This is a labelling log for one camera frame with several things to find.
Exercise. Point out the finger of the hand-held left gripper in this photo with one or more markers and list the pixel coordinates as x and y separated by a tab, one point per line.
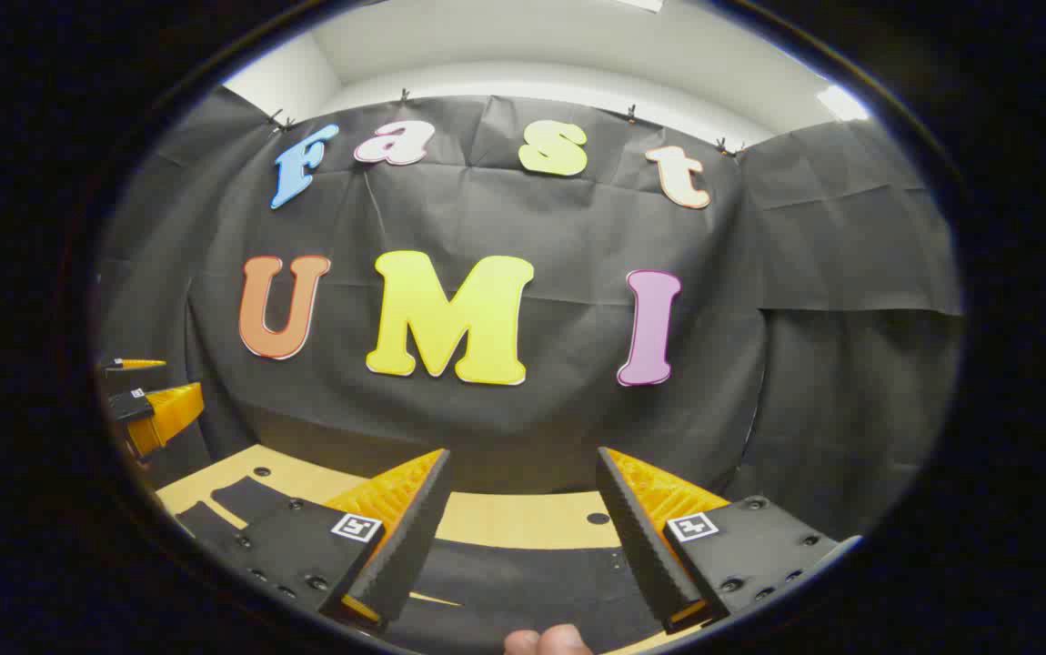
141	364
173	409

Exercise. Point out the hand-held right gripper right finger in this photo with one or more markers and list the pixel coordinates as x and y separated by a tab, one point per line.
650	555

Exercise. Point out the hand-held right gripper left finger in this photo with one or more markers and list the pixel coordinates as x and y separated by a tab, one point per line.
405	555

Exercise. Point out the black jeans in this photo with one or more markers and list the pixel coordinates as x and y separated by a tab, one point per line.
523	591

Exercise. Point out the black backdrop cloth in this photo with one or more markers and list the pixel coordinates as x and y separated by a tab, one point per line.
559	418

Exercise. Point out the white ceiling light panel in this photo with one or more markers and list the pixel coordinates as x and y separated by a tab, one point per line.
641	4
841	102

